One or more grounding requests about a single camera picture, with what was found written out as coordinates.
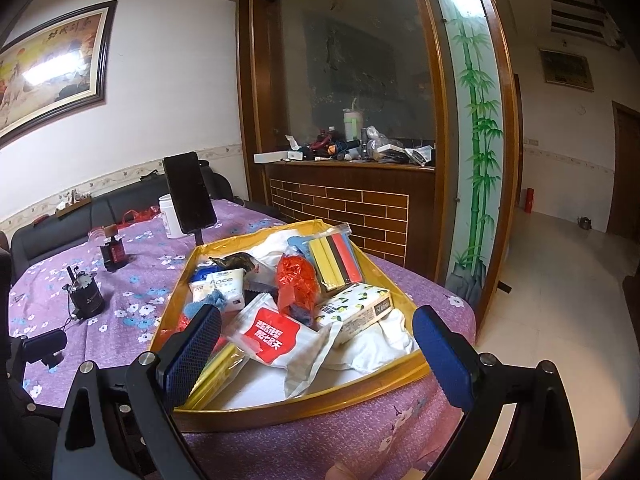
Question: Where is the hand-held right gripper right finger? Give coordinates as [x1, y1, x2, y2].
[411, 304, 583, 480]

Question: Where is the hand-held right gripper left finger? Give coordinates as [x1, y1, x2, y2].
[52, 304, 223, 480]

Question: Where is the blue microfiber towel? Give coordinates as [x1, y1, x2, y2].
[182, 290, 228, 318]

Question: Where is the white cloth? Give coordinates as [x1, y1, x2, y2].
[250, 227, 423, 373]

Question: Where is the lemon print tissue pack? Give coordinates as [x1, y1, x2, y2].
[314, 282, 393, 347]

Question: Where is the yellow box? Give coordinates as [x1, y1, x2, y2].
[149, 218, 435, 433]

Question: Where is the striped colourful sponge pack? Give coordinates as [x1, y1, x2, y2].
[307, 225, 365, 293]

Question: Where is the person's right hand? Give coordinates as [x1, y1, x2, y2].
[324, 461, 363, 480]

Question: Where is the yellow sponge pack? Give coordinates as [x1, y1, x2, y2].
[187, 342, 248, 411]

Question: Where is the small red plastic bag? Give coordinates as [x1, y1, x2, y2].
[157, 310, 196, 341]

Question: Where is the white blue tissue pack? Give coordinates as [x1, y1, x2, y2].
[189, 266, 248, 313]

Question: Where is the white pouch red label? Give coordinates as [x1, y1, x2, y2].
[223, 292, 343, 400]

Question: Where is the dark crumpled wrapper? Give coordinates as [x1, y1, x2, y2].
[207, 252, 258, 277]

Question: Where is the purple floral tablecloth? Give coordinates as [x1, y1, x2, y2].
[9, 199, 476, 480]

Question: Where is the black cylindrical motor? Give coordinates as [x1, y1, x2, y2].
[62, 266, 106, 320]

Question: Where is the red label bottle wooden cap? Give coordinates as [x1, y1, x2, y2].
[101, 226, 126, 263]

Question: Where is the white plastic jar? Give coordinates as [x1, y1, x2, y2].
[158, 193, 185, 239]

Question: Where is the thin red plastic bag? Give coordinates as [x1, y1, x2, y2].
[121, 206, 162, 226]

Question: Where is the black phone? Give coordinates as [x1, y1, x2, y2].
[163, 152, 218, 235]

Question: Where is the wooden partition cabinet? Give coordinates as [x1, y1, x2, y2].
[234, 0, 523, 311]

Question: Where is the black sofa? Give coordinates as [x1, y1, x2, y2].
[10, 160, 235, 267]

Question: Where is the wooden tray with trinkets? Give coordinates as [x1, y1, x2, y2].
[55, 189, 94, 219]

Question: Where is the white flat box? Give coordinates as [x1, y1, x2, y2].
[253, 149, 304, 164]

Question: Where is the white green bottle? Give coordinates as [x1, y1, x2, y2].
[342, 97, 364, 143]

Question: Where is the bamboo print glass panel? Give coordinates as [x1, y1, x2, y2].
[425, 0, 506, 318]

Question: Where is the brown door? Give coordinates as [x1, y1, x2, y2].
[606, 101, 640, 241]

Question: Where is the large framed painting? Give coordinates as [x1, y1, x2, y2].
[0, 0, 118, 150]

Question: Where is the staircase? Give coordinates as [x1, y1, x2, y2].
[545, 0, 628, 51]

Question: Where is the small wall frame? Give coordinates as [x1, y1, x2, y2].
[539, 49, 596, 93]

